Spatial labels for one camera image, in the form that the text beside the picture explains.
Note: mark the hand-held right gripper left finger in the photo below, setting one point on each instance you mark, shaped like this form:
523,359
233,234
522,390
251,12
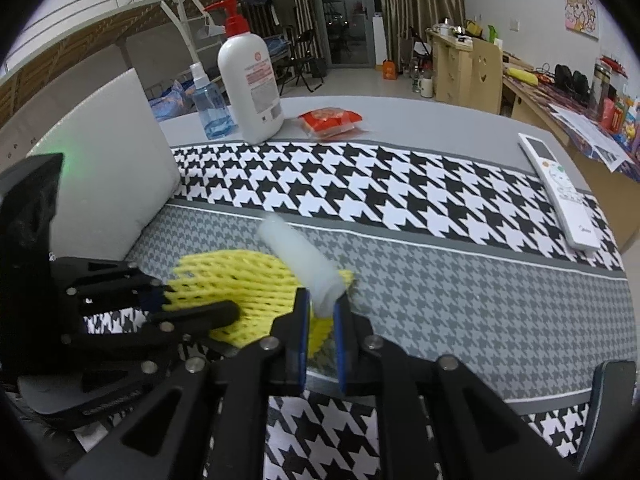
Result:
301,340

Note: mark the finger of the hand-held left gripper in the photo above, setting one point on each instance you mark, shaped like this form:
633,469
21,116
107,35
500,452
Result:
152,300
215,312

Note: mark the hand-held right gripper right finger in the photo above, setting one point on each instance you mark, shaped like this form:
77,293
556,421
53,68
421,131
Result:
342,345

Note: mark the yellow foam net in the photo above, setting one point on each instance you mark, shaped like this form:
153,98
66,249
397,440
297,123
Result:
225,275

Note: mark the white foam tube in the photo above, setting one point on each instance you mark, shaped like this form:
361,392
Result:
300,255

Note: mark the white foam box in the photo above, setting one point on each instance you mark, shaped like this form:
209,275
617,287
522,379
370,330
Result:
100,160

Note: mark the yellow soft toy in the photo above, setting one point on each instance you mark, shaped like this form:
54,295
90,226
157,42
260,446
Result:
522,76

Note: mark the houndstooth tablecloth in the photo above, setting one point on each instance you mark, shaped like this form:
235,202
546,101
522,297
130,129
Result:
400,185

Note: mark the blue plaid quilt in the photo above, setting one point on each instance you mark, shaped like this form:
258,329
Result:
170,100

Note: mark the clear blue spray bottle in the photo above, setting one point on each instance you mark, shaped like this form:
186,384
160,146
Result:
212,110

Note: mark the red snack packet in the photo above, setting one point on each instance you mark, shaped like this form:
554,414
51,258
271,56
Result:
330,120

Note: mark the white pump bottle red cap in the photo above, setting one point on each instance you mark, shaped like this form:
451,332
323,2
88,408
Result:
250,85

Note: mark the white remote control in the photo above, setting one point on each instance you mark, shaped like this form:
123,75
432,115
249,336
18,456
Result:
560,185

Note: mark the blue plaid bedding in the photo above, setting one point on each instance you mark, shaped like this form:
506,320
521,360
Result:
277,47

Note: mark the white thermos bottle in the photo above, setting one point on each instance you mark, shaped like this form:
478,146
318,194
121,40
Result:
426,85

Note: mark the dark chair backrest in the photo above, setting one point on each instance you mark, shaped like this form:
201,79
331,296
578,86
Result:
610,410

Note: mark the black folding chair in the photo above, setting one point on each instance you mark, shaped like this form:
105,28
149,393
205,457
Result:
306,42

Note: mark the light wooden desk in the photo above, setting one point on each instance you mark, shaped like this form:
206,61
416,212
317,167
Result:
525,105

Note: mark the wooden chair smiley cutout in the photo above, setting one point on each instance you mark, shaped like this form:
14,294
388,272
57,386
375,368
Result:
482,75

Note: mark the white appliance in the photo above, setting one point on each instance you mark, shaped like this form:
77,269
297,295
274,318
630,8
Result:
380,35

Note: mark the printed paper sheets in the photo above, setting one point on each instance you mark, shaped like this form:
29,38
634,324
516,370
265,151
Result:
585,125

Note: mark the green bag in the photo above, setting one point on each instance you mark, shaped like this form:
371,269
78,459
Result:
492,34

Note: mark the black bag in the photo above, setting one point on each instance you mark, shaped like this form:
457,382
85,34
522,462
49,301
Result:
570,82

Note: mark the dark steel tumbler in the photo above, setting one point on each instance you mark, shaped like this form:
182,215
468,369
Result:
602,87

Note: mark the pink cartoon wall poster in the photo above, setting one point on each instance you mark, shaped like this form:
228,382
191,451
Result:
580,10

